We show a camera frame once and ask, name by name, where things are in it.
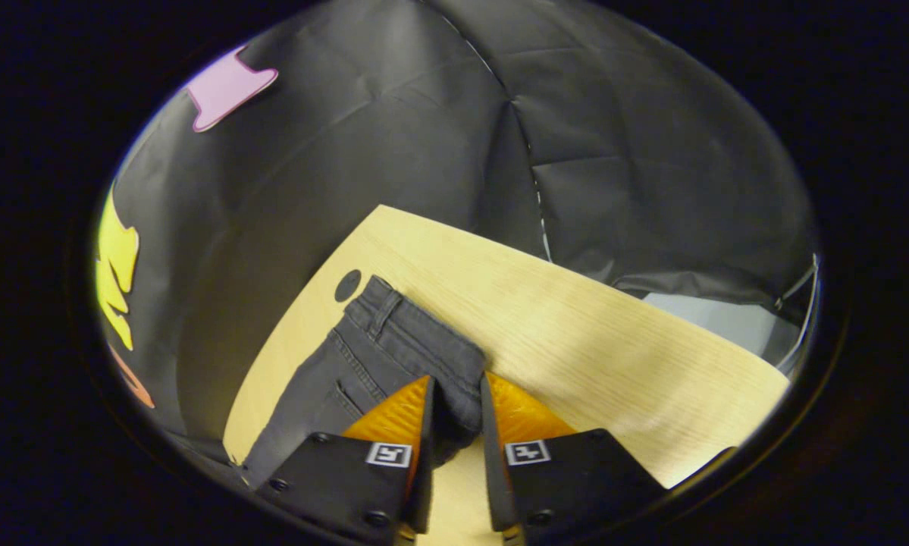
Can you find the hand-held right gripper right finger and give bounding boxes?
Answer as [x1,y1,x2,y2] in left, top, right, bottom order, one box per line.
[480,371,669,544]

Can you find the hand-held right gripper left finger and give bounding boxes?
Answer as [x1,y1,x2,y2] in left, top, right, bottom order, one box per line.
[255,375,437,545]

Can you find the black jeans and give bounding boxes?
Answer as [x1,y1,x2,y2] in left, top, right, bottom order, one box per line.
[240,275,488,488]

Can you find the black backdrop cloth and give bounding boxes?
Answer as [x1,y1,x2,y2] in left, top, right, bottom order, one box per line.
[94,0,820,457]

